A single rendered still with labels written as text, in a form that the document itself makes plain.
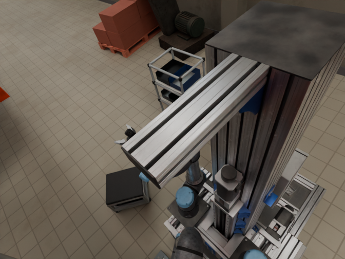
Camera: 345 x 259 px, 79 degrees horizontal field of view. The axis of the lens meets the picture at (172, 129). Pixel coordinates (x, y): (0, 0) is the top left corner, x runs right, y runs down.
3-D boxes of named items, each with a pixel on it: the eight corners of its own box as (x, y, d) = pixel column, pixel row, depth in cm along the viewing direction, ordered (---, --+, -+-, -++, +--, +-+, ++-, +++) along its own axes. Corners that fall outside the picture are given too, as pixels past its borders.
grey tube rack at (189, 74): (163, 121, 309) (145, 64, 231) (181, 104, 324) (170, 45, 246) (191, 139, 281) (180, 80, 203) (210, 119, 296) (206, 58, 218)
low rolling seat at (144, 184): (116, 214, 236) (103, 204, 209) (115, 185, 259) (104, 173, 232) (152, 205, 235) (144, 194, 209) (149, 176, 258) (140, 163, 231)
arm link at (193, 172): (183, 190, 144) (168, 148, 101) (193, 172, 151) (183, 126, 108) (198, 198, 139) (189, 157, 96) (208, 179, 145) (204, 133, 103)
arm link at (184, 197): (174, 206, 139) (170, 199, 128) (184, 188, 145) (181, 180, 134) (190, 215, 133) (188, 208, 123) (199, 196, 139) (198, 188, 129)
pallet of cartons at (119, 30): (98, 47, 485) (79, 10, 421) (141, 19, 535) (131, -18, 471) (123, 59, 433) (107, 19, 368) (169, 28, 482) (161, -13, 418)
